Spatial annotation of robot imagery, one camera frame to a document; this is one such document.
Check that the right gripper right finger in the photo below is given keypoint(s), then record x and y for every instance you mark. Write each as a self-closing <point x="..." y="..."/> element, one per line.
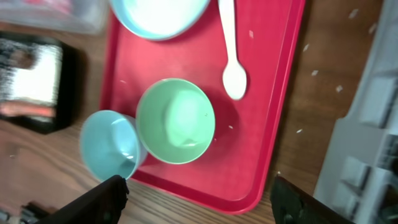
<point x="291" y="205"/>

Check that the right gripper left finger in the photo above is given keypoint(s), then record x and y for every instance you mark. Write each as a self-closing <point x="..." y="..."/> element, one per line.
<point x="100" y="205"/>

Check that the light blue bowl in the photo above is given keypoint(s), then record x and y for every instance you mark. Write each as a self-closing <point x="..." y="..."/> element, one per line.
<point x="110" y="145"/>

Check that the green bowl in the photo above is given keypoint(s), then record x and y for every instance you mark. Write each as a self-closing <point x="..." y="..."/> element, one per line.
<point x="175" y="121"/>

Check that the orange carrot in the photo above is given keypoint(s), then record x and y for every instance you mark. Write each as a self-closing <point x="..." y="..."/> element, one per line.
<point x="22" y="108"/>

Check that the white rice pile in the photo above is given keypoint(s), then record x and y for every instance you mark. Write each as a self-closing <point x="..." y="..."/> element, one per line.
<point x="37" y="84"/>

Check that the brown food scrap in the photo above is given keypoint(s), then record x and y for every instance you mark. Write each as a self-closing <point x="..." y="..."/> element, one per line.
<point x="21" y="59"/>

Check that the red snack wrapper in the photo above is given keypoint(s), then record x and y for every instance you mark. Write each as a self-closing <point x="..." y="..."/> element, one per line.
<point x="64" y="6"/>

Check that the grey dishwasher rack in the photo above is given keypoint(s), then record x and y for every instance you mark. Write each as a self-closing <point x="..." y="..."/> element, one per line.
<point x="358" y="167"/>

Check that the clear plastic waste bin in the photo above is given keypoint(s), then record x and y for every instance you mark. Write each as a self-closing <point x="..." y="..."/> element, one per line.
<point x="86" y="17"/>

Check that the red serving tray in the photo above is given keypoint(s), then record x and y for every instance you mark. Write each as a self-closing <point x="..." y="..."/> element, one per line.
<point x="231" y="175"/>

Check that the black plastic tray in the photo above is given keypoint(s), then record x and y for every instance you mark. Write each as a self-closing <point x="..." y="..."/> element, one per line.
<point x="70" y="87"/>

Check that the white plastic spoon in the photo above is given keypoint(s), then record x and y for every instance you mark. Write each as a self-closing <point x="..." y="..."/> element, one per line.
<point x="234" y="76"/>

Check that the light blue plate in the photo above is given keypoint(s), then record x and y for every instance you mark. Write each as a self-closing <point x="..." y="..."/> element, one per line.
<point x="158" y="19"/>

